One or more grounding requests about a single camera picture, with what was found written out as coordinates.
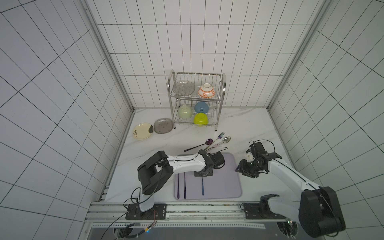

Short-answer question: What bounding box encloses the dark purple spoon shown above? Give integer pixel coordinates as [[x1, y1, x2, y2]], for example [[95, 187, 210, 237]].
[[184, 139, 214, 152]]

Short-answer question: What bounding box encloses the blue fork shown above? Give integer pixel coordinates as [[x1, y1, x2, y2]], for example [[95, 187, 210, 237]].
[[201, 177, 205, 196]]

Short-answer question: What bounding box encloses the lilac rectangular placemat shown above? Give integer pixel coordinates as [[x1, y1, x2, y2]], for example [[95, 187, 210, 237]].
[[174, 153, 242, 201]]

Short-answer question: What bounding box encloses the lime green bowl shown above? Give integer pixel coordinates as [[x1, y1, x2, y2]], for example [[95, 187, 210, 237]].
[[194, 113, 209, 125]]

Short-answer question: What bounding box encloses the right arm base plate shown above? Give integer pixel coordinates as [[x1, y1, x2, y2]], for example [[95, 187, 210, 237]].
[[240, 203, 285, 220]]

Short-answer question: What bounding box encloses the steel two-tier dish rack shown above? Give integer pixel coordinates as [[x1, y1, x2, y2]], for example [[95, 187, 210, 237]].
[[167, 71, 227, 131]]

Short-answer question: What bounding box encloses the pale green bowl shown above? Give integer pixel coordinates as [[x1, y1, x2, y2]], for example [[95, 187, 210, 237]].
[[178, 105, 192, 120]]

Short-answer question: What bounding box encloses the clear glass plate in rack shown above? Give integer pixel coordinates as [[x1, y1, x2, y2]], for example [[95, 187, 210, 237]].
[[173, 81, 196, 96]]

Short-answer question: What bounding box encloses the pink handled silver spoon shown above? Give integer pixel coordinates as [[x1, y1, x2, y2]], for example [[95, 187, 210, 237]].
[[211, 136, 231, 148]]

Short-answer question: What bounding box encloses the grey oval plate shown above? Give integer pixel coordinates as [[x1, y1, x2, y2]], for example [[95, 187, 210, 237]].
[[153, 118, 174, 134]]

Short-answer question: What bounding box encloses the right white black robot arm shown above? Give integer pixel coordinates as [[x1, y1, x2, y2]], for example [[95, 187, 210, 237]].
[[236, 140, 346, 238]]

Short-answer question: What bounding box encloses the cream round plate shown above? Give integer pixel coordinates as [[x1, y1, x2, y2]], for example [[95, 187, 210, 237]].
[[133, 123, 154, 141]]

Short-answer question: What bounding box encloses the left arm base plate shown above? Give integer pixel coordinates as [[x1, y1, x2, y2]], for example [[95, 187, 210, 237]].
[[125, 204, 167, 220]]

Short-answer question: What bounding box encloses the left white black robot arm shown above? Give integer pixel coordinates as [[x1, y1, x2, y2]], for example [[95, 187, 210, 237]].
[[127, 149, 225, 213]]

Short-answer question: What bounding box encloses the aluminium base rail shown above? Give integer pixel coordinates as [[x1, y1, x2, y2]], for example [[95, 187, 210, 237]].
[[85, 202, 292, 229]]

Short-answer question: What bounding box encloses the blue bowl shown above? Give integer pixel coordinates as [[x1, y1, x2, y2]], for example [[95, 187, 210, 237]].
[[194, 102, 210, 114]]

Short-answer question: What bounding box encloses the purple fork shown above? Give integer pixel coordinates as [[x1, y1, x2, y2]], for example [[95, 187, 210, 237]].
[[177, 174, 180, 199]]

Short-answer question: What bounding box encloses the white orange patterned bowl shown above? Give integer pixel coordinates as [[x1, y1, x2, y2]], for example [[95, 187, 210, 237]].
[[198, 83, 216, 99]]

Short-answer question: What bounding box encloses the rainbow handled fork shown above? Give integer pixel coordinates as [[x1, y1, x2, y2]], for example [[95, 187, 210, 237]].
[[205, 132, 225, 150]]

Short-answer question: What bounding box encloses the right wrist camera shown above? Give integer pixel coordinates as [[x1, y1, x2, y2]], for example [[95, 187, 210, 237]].
[[245, 152, 254, 163]]

